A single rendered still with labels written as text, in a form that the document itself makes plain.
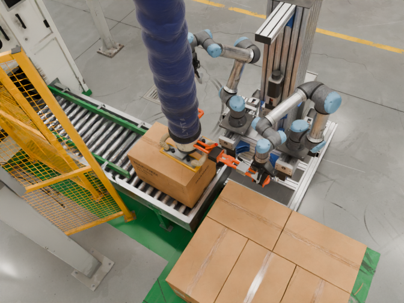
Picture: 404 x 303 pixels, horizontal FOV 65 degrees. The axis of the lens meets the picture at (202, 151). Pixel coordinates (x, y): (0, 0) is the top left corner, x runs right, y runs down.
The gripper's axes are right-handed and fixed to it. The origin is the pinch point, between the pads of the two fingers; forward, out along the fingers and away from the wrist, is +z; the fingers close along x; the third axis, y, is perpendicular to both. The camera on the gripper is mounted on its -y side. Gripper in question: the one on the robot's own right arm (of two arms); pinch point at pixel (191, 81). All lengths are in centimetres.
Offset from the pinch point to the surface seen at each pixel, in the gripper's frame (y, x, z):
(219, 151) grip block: -28, -36, 26
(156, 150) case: -33, 22, 57
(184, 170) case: -37, -9, 57
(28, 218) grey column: -128, 46, 28
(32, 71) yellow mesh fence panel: -71, 51, -45
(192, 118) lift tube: -29.3, -19.9, -2.1
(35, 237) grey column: -135, 46, 47
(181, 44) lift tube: -30, -21, -57
